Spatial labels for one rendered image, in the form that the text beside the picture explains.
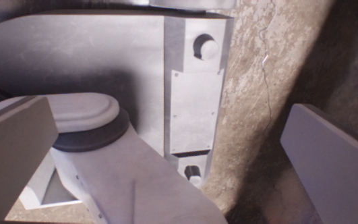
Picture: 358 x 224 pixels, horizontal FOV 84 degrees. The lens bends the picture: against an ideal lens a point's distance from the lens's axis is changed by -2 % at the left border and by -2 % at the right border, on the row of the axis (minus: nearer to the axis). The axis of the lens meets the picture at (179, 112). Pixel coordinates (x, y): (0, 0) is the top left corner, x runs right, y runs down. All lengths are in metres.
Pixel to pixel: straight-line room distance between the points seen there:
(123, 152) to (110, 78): 0.20
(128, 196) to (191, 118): 0.30
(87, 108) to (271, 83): 0.66
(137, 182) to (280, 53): 0.66
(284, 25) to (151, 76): 0.48
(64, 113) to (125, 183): 0.15
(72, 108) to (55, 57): 0.15
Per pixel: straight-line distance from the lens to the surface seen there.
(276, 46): 0.78
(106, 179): 0.30
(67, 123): 0.35
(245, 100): 0.80
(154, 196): 0.24
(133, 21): 0.44
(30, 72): 0.51
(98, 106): 0.35
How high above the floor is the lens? 0.61
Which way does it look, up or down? 57 degrees down
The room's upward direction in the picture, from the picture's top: 158 degrees clockwise
